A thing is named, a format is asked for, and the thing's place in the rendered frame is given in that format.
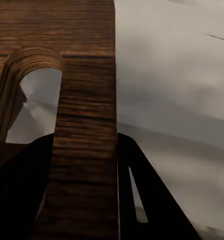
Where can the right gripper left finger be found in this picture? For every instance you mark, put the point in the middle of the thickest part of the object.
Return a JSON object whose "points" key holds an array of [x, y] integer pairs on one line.
{"points": [[23, 180]]}

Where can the cutting board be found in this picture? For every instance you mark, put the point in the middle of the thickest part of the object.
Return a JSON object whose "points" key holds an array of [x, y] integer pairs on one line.
{"points": [[78, 38]]}

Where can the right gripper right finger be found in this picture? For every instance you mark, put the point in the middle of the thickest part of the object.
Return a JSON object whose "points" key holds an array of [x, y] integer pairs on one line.
{"points": [[166, 220]]}

